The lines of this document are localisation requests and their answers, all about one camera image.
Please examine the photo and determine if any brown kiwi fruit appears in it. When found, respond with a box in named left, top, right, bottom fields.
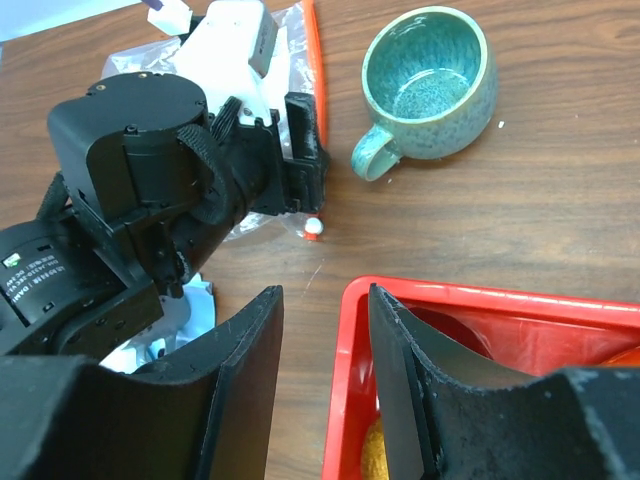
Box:
left=361, top=417, right=389, bottom=480

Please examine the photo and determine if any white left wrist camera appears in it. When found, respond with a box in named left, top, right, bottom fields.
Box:
left=173, top=1, right=278, bottom=126

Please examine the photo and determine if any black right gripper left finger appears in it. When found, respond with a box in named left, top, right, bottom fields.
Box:
left=1, top=286, right=284, bottom=479

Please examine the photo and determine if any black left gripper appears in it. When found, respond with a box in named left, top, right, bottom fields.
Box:
left=47, top=72, right=329, bottom=295

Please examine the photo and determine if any teal ceramic mug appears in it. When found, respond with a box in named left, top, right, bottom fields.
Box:
left=351, top=6, right=499, bottom=181

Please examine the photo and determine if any clear orange zip top bag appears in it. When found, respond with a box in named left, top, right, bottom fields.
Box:
left=102, top=0, right=329, bottom=244

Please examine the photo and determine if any red plastic tray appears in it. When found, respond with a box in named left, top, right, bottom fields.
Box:
left=322, top=276, right=639, bottom=479

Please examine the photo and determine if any blue checked placemat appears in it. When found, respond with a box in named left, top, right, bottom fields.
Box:
left=100, top=273, right=216, bottom=374

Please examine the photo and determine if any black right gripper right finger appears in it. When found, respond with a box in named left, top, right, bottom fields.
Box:
left=368, top=285, right=639, bottom=479

